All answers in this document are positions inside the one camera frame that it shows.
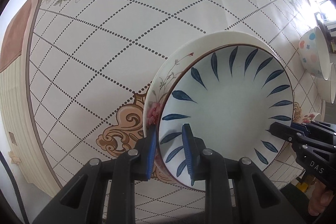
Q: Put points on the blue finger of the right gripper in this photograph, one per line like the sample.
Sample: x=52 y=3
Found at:
x=294 y=133

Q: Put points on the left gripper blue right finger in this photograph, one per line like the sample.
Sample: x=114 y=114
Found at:
x=190 y=149

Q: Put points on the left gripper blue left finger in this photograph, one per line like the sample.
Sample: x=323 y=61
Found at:
x=151 y=143

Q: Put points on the white plate with pink flowers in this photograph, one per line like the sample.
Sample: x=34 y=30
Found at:
x=173 y=68

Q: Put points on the white plate with blue leaves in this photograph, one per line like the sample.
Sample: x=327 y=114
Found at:
x=230 y=97

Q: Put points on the person's right hand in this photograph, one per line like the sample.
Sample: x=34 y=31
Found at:
x=320 y=199

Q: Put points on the white bowl with red flower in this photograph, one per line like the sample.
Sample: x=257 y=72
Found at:
x=311 y=117

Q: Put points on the plain white bowl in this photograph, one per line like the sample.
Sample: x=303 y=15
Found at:
x=326 y=88

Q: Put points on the white bowl with coloured dots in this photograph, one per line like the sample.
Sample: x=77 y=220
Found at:
x=314 y=53

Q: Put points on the floral checked tablecloth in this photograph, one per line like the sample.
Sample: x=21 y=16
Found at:
x=75 y=75

